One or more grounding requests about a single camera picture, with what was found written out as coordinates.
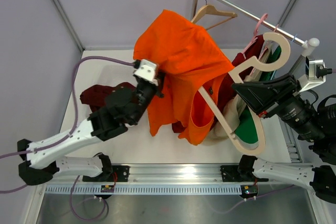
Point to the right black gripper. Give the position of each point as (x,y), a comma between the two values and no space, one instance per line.
(265,96)

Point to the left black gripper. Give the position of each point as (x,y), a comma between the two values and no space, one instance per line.
(158,88)

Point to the maroon t shirt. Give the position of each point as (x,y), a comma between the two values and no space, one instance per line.
(95,95)

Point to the orange t shirt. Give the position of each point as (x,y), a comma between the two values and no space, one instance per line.
(190,59)

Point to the pink plastic hanger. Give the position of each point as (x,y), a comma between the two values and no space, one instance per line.
(255,33)

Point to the wooden hanger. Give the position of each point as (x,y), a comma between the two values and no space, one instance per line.
(208,9)

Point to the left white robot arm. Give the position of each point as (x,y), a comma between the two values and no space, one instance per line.
(48,159)

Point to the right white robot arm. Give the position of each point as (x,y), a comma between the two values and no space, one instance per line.
(312,133)

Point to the beige t shirt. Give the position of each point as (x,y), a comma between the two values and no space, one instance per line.
(230,120)

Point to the green t shirt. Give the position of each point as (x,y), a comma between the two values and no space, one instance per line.
(246,130)

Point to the clear plastic basket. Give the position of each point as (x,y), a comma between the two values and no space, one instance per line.
(113,75)

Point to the metal clothes rack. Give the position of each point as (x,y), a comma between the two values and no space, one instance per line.
(308,46)

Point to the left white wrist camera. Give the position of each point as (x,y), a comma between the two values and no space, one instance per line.
(146,70)

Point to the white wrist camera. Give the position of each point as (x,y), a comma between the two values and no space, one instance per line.
(315,74)
(146,70)

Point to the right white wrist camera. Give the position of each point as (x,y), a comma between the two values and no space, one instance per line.
(315,74)

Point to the aluminium mounting rail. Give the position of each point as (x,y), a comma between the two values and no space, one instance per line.
(170,172)

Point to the white slotted cable duct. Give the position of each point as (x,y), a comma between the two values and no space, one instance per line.
(145,190)

